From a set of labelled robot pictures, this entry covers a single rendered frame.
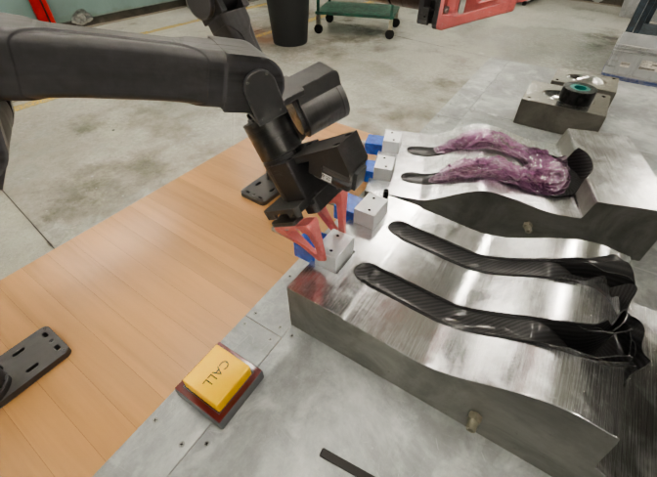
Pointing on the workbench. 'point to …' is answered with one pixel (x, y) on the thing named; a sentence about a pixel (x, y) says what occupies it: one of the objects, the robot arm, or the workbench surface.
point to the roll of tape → (577, 94)
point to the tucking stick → (343, 464)
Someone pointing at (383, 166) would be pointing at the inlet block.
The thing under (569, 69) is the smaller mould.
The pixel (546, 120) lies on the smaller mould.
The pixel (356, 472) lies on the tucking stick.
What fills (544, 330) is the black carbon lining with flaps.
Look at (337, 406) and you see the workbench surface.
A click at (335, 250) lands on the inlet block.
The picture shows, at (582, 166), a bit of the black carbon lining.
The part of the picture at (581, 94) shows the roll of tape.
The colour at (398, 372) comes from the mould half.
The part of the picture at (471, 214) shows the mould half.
